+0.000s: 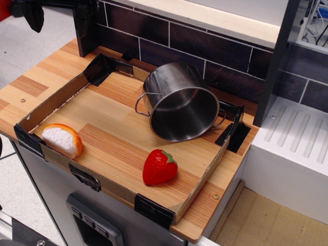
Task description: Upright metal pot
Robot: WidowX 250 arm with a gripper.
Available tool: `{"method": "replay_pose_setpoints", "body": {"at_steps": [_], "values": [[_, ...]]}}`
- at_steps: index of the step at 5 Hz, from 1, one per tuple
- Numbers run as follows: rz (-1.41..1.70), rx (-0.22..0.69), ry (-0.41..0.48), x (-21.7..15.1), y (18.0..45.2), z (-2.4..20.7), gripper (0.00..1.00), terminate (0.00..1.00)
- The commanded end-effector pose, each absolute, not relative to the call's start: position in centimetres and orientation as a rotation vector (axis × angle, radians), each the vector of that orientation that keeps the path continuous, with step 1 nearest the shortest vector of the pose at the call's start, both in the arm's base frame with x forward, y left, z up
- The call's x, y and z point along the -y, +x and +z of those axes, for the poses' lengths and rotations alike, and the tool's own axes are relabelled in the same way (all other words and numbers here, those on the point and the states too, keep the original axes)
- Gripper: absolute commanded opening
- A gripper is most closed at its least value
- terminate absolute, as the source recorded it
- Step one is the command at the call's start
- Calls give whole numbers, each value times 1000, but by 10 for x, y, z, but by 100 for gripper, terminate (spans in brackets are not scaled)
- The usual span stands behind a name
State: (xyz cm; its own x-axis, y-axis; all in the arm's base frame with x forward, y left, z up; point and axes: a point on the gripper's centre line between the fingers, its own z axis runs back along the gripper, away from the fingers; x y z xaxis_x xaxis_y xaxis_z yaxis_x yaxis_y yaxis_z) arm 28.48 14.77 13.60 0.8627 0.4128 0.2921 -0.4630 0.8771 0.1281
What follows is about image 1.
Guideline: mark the white toy sink drainboard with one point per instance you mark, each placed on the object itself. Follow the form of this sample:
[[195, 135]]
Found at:
[[297, 133]]

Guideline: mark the dark grey post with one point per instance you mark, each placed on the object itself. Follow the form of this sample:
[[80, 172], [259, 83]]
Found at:
[[84, 15], [278, 63]]

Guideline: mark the orange slice toy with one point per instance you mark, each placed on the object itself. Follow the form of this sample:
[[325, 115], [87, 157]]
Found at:
[[63, 139]]

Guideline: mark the red plastic strawberry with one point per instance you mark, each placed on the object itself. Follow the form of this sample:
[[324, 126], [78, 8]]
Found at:
[[159, 167]]

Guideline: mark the stainless steel pot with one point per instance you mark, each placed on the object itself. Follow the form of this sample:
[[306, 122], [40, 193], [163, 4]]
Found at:
[[179, 103]]

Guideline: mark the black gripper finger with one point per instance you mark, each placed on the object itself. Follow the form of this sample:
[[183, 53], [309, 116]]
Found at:
[[33, 13]]

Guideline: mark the grey oven control panel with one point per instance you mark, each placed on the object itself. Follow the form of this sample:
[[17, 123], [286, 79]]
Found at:
[[93, 228]]

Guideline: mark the dark grey left post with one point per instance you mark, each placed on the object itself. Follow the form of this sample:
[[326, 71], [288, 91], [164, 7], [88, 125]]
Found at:
[[84, 15]]

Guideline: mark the cardboard fence with black tape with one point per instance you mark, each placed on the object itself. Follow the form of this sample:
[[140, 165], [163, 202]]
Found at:
[[102, 105]]

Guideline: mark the dark grey right post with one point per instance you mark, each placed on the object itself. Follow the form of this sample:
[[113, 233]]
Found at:
[[278, 63]]

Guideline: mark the light wooden shelf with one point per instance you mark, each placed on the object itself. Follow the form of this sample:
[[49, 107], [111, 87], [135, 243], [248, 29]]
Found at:
[[229, 24]]

